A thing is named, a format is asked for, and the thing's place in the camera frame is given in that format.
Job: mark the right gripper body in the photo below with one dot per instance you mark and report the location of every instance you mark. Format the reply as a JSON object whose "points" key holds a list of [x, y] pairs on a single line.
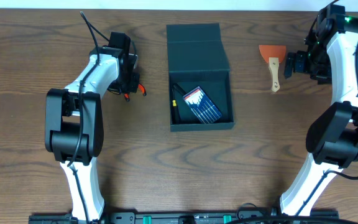
{"points": [[316, 63]]}

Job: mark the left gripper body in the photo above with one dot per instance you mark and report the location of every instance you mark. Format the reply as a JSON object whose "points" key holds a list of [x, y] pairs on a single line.
{"points": [[132, 84]]}

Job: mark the red handled pliers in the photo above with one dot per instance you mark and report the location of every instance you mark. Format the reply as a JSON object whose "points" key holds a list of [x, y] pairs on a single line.
{"points": [[139, 87]]}

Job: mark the black yellow screwdriver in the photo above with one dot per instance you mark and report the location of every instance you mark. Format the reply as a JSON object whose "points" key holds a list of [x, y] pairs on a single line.
{"points": [[176, 89]]}

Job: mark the blue drill bit case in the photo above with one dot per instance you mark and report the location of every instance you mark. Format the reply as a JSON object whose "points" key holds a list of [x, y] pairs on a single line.
{"points": [[201, 106]]}

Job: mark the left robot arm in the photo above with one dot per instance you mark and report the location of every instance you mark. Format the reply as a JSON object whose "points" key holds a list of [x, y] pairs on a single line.
{"points": [[74, 130]]}

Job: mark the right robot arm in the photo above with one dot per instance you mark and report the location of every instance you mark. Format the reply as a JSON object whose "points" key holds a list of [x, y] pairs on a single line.
{"points": [[332, 140]]}

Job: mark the black open gift box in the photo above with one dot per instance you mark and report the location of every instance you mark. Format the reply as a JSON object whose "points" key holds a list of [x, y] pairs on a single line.
{"points": [[196, 57]]}

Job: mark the orange scraper wooden handle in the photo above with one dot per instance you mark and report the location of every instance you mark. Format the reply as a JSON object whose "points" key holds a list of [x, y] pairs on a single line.
{"points": [[273, 56]]}

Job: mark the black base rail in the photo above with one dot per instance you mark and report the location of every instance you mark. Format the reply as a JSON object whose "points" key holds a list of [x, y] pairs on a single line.
{"points": [[151, 218]]}

